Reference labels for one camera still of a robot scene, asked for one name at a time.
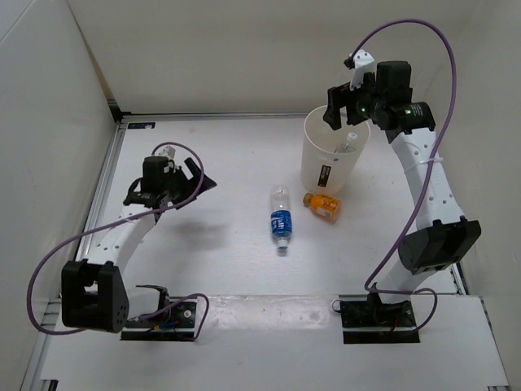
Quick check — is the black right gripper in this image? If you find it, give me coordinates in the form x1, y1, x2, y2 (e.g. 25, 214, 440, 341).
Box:
323, 72, 387, 131

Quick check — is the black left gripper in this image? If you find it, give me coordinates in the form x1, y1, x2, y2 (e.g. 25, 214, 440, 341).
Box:
162, 158, 217, 209

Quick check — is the clear crushed plastic bottle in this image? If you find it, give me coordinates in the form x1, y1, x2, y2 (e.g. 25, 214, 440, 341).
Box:
334, 132, 358, 154

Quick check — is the blue label plastic bottle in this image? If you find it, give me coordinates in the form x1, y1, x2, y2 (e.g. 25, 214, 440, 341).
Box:
270, 186, 293, 253

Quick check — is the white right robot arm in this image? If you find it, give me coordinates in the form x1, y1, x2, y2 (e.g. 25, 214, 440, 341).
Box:
323, 56, 481, 326

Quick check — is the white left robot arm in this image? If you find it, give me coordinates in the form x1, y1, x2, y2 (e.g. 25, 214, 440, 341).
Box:
61, 156, 217, 333

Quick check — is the white plastic bin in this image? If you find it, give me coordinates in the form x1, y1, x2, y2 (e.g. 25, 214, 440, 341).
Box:
300, 106, 370, 196

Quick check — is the orange juice bottle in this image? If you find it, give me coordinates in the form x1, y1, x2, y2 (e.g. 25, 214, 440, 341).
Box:
303, 192, 342, 222

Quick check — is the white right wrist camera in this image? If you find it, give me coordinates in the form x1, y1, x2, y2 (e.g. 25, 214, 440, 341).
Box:
344, 50, 374, 90

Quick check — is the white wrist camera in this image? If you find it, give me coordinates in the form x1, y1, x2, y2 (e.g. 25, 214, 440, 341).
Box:
152, 145, 176, 160
344, 50, 374, 90

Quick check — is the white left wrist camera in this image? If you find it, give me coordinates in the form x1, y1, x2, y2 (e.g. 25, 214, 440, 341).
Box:
152, 145, 176, 160

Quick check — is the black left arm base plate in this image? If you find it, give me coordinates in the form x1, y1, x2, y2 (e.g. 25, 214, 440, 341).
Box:
120, 297, 198, 342

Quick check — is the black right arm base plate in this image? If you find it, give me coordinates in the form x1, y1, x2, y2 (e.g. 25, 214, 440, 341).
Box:
339, 301, 420, 345

